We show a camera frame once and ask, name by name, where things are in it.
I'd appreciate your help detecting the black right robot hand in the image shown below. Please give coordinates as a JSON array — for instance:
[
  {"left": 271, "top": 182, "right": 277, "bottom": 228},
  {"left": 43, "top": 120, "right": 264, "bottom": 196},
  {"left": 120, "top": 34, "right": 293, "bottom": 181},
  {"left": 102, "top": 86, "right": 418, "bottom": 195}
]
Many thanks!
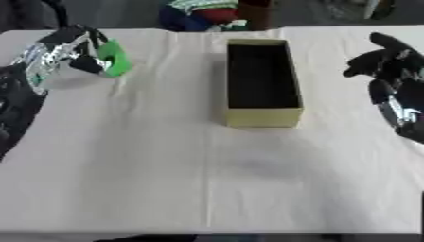
[{"left": 341, "top": 31, "right": 424, "bottom": 107}]

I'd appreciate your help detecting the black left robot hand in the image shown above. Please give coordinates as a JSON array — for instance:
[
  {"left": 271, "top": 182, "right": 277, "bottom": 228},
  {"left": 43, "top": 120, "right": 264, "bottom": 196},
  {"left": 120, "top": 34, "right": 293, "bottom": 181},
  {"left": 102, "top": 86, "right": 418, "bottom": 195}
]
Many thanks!
[{"left": 36, "top": 25, "right": 113, "bottom": 76}]

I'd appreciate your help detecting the green toy block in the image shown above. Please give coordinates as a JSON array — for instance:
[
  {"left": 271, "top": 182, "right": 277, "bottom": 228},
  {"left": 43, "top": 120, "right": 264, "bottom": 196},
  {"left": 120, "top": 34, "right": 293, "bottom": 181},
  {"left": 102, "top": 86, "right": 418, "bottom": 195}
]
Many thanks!
[{"left": 96, "top": 38, "right": 134, "bottom": 78}]

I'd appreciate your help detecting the tan cardboard box black inside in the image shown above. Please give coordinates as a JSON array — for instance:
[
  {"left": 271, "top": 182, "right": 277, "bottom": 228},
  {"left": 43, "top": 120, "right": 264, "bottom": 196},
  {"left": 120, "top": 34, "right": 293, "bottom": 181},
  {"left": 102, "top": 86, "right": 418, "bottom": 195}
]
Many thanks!
[{"left": 223, "top": 38, "right": 307, "bottom": 130}]

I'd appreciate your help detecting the black curved tube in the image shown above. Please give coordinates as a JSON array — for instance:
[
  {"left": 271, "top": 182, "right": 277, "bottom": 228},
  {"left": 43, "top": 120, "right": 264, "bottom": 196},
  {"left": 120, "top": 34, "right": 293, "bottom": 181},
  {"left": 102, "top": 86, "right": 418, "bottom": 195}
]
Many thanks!
[{"left": 41, "top": 0, "right": 72, "bottom": 28}]

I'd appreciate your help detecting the grey chair base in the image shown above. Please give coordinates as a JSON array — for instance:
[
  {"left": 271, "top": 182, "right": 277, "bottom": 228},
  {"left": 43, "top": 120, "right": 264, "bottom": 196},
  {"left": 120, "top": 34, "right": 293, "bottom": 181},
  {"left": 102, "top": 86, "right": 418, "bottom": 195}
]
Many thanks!
[{"left": 323, "top": 0, "right": 398, "bottom": 21}]

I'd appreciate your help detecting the multicoloured soft bundle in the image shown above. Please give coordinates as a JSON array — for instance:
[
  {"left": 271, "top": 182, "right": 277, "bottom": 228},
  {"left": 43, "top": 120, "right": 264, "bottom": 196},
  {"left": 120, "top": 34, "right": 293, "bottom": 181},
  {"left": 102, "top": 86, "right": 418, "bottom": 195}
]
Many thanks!
[{"left": 157, "top": 0, "right": 249, "bottom": 33}]

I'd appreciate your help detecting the dark brown post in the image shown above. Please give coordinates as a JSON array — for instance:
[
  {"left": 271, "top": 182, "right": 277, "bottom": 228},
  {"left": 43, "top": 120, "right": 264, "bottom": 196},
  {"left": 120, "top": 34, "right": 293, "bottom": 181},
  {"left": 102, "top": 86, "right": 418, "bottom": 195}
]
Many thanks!
[{"left": 237, "top": 0, "right": 275, "bottom": 31}]

